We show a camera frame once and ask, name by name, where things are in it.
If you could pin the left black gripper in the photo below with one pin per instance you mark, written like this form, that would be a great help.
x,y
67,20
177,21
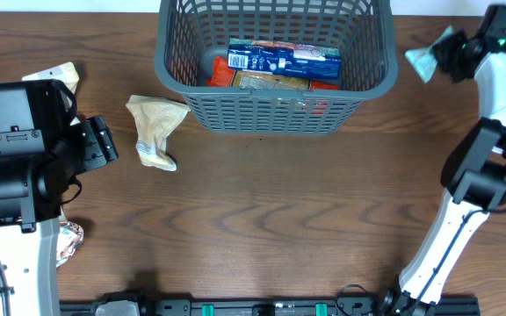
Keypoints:
x,y
93,140

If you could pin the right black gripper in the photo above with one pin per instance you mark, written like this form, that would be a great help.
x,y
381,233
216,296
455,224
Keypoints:
x,y
441,50

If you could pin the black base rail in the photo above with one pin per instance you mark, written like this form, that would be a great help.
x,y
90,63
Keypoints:
x,y
351,300

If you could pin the cream pouch top left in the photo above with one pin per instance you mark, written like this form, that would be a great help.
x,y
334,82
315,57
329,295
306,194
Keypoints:
x,y
65,72

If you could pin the crumpled cream pouch centre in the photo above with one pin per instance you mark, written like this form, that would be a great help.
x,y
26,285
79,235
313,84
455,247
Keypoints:
x,y
155,119

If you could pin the blue tissue multipack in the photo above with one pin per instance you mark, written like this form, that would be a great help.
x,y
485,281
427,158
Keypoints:
x,y
284,58

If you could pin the grey plastic laundry basket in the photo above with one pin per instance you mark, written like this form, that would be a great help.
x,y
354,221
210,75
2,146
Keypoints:
x,y
191,34

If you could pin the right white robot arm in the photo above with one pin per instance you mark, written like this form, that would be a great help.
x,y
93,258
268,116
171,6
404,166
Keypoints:
x,y
473,177

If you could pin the brown and cream snack pouch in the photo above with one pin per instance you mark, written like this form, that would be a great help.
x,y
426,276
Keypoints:
x,y
70,238

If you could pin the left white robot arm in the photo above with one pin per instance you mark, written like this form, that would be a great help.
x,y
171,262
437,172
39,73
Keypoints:
x,y
31,189

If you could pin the mint green wipes packet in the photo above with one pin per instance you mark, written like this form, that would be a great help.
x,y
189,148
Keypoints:
x,y
422,59

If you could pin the orange spaghetti packet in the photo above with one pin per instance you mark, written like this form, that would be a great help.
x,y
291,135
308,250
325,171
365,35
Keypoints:
x,y
224,76

